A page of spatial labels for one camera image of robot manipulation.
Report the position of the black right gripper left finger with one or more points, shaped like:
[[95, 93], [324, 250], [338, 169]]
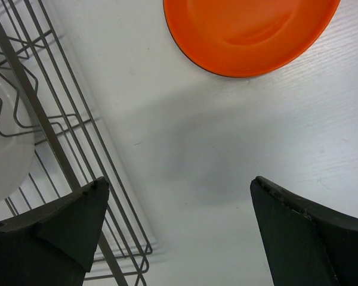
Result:
[[54, 244]]

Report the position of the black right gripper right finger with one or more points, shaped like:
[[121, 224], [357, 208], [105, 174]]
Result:
[[305, 243]]

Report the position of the orange plate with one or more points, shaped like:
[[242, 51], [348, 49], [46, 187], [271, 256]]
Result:
[[246, 38]]

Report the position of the dark rimmed white plate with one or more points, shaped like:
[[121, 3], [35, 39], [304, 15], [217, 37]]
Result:
[[17, 143]]

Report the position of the wire dish rack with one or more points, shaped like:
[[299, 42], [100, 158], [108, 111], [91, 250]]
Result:
[[72, 148]]

